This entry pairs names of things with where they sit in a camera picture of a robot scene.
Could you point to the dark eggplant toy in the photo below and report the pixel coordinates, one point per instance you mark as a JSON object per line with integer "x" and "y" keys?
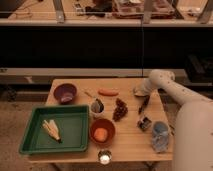
{"x": 144, "y": 104}

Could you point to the black box on right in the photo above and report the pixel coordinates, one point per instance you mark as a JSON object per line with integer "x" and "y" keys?
{"x": 199, "y": 69}

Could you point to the pale sponge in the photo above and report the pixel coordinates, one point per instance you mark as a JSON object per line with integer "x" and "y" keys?
{"x": 139, "y": 94}

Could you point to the blue grey mug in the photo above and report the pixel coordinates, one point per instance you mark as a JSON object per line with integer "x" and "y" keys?
{"x": 160, "y": 137}

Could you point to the baby corn toy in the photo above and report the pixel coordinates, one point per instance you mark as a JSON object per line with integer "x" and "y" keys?
{"x": 52, "y": 130}

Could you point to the orange carrot toy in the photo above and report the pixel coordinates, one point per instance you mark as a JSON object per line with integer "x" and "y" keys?
{"x": 105, "y": 92}

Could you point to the purple bowl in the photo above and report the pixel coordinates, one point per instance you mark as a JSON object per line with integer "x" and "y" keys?
{"x": 65, "y": 93}

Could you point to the green plastic tray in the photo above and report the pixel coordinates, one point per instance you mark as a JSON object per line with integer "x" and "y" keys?
{"x": 72, "y": 122}

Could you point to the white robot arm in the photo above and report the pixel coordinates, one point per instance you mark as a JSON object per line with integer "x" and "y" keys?
{"x": 193, "y": 144}

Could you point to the cluttered tray on shelf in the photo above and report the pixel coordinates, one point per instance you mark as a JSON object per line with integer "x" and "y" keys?
{"x": 135, "y": 8}

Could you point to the brown grape bunch toy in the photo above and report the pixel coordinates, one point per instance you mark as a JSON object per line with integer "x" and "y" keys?
{"x": 120, "y": 111}

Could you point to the orange round fruit toy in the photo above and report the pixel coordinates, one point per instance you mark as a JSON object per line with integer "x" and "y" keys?
{"x": 101, "y": 134}

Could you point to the orange bowl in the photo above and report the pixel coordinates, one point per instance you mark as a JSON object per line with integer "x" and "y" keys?
{"x": 106, "y": 124}

